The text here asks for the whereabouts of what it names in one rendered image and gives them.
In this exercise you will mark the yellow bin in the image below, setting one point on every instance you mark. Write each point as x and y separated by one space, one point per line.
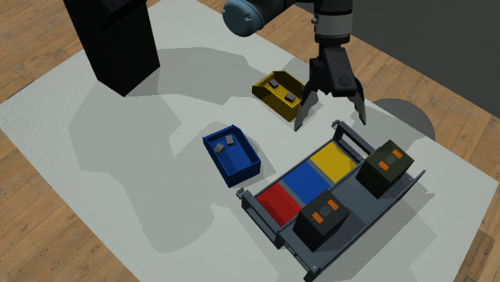
275 98

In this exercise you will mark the blue bin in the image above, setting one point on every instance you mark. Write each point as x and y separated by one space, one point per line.
235 163

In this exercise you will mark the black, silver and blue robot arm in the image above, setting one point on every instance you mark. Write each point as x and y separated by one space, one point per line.
245 17

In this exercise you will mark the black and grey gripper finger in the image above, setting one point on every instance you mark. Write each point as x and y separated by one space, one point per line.
358 101
309 99

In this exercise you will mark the black case with orange latches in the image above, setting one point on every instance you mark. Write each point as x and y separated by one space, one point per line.
382 169
320 219

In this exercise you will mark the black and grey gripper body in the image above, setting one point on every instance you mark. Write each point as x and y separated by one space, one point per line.
318 66

